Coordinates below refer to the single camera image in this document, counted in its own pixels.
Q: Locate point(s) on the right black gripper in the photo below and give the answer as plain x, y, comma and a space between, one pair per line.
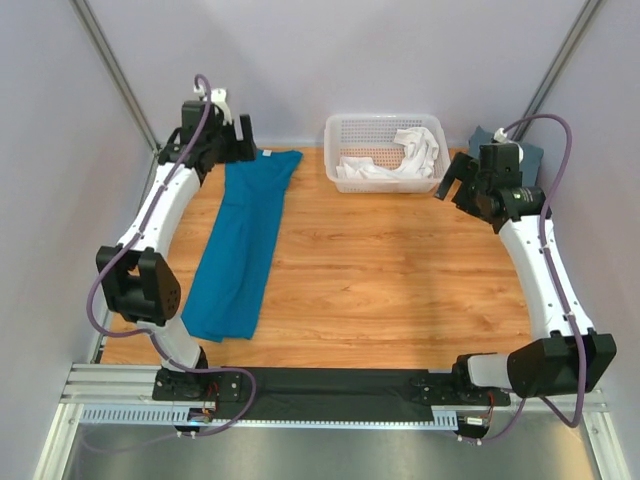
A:
458, 168

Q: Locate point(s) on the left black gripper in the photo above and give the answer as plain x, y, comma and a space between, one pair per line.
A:
244, 150

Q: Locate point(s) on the blue t shirt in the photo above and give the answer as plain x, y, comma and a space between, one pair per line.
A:
228, 288

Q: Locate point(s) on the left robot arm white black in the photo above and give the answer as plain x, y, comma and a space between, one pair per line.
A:
134, 275

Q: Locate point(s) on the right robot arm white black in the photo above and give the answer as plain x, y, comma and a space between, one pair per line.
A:
566, 355

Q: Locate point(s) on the white t shirt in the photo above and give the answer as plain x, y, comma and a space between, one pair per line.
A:
420, 151

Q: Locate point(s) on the grey folded t shirt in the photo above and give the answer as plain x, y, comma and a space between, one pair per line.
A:
531, 155

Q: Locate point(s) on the white plastic basket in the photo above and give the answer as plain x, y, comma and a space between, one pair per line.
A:
371, 135

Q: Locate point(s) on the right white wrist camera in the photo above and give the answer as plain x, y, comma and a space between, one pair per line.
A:
500, 136

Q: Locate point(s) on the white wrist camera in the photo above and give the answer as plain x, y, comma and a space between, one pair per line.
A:
500, 136
218, 97

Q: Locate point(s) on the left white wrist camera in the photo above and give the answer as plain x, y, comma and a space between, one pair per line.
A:
218, 97

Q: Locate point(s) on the left aluminium frame post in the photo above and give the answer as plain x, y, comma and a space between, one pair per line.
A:
100, 42

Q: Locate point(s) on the aluminium frame post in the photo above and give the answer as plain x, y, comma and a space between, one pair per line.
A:
100, 42
577, 31

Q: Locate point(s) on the right aluminium frame post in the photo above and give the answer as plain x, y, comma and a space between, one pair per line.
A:
577, 31

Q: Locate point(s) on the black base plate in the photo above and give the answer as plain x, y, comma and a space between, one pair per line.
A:
366, 394

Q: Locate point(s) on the grey slotted cable duct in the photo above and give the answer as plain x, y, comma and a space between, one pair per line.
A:
192, 417

